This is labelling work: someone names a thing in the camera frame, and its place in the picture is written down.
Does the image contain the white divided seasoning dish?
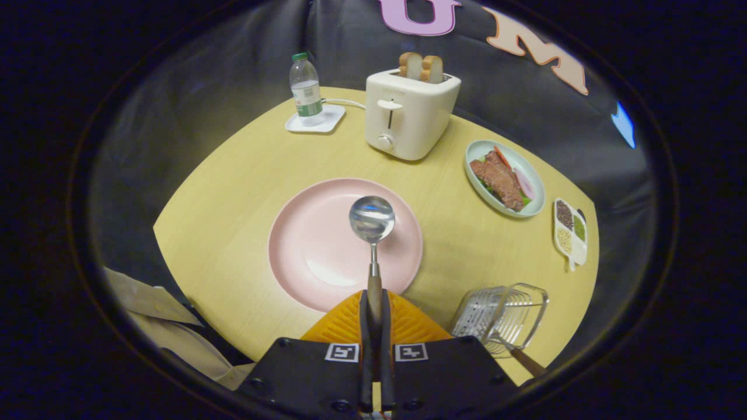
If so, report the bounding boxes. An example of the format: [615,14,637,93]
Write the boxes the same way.
[553,198,588,272]

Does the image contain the clear plastic water bottle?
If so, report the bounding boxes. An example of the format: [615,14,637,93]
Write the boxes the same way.
[289,52,325,127]

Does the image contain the pale green oval plate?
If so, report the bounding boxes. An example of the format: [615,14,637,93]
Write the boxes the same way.
[465,139,546,219]

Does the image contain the wooden handled metal fork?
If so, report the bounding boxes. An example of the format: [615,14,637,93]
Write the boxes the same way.
[490,332,547,378]

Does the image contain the black backdrop cloth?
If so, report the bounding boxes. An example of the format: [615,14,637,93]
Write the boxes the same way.
[88,0,660,374]

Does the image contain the white square coaster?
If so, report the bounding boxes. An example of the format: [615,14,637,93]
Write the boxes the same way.
[285,104,347,134]

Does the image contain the brown meat slices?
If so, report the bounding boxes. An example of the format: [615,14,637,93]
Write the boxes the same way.
[470,150,526,212]

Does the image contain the green lettuce leaves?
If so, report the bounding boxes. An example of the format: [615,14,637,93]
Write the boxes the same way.
[476,155,533,207]

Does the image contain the pink ham slice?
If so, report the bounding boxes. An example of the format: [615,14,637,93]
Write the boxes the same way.
[514,167,536,201]

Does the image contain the wooden handled metal spoon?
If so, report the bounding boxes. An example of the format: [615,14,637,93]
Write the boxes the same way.
[349,195,396,336]

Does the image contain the clear perforated plastic basket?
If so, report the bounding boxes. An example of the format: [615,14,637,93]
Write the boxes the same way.
[451,283,550,358]

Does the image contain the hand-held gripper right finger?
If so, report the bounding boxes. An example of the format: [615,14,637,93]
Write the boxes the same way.
[379,290,520,420]

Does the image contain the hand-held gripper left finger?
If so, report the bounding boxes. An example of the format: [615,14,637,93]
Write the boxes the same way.
[236,290,374,420]

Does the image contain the pink round plate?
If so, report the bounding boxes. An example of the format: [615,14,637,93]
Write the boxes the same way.
[268,177,424,313]

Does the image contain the cream white toaster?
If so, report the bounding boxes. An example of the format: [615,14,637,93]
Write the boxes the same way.
[365,68,462,162]

